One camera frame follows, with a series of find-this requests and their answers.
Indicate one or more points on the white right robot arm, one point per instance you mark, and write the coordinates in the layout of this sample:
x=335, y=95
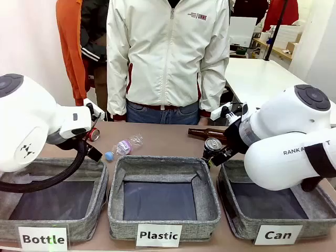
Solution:
x=275, y=162

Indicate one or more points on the grey fabric basket labelled Plastic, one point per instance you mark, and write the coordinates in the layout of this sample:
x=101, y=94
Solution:
x=157, y=162

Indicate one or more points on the small clear blue-capped plastic bottle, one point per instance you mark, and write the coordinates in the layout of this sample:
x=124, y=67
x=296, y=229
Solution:
x=124, y=147

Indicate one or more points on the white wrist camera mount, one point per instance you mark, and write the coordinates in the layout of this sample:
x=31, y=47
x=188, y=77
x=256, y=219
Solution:
x=90, y=109
x=219, y=111

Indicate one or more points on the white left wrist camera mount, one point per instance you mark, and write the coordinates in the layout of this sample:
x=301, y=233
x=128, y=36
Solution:
x=90, y=109

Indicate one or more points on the white background table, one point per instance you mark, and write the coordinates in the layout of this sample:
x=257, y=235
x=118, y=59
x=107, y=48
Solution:
x=252, y=76

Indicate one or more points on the red drink can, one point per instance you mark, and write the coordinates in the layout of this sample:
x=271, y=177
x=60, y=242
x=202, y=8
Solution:
x=93, y=135

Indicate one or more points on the person in white jacket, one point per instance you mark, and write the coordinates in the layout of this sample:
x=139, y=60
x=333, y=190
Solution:
x=162, y=52

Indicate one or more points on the brown trousers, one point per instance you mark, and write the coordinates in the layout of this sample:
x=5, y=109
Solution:
x=101, y=89

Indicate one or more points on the white stacked boxes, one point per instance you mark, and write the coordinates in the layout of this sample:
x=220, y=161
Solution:
x=288, y=32

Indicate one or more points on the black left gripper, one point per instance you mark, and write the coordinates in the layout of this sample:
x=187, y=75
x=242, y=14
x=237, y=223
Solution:
x=82, y=143

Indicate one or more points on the grey fabric basket labelled Bottle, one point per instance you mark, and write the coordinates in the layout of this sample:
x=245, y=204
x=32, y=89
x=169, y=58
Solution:
x=97, y=199

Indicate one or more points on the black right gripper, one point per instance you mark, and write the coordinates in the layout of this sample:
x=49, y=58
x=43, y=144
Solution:
x=235, y=139

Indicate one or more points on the blue jeans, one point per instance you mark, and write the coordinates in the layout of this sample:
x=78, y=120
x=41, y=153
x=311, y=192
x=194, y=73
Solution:
x=162, y=115

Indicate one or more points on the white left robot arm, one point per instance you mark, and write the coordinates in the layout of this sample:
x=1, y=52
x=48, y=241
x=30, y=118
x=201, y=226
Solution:
x=26, y=118

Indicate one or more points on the black stand pole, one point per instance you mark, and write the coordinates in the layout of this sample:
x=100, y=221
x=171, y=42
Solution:
x=275, y=29

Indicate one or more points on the white Can label card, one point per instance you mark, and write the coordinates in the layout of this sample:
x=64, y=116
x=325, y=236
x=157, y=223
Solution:
x=278, y=235

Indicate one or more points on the red garment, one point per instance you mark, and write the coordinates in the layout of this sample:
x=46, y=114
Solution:
x=291, y=11

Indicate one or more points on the white Plastic label card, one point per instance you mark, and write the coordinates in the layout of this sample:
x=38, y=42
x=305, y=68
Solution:
x=158, y=235

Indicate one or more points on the grey fabric basket labelled Can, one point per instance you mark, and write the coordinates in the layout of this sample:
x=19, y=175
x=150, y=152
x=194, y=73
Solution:
x=236, y=210

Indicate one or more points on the wooden shelf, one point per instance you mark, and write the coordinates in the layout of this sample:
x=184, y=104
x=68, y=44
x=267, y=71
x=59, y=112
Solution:
x=273, y=48

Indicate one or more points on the dark jacket with striped cuff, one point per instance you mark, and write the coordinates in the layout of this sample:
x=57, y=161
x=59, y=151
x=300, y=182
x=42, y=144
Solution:
x=93, y=31

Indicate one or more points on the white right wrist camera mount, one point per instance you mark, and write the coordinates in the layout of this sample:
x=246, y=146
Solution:
x=219, y=111

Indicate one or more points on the white Bottle label card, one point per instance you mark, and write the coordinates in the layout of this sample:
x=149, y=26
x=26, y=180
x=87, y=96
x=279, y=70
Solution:
x=43, y=239

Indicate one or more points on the black drink can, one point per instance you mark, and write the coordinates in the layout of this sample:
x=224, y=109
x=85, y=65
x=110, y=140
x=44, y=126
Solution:
x=212, y=147

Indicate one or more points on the person's left forearm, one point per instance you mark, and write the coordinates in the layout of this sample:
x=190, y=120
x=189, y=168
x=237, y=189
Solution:
x=212, y=86

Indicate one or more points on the brown long-necked glass bottle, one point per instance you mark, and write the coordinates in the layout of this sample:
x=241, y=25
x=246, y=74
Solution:
x=204, y=132

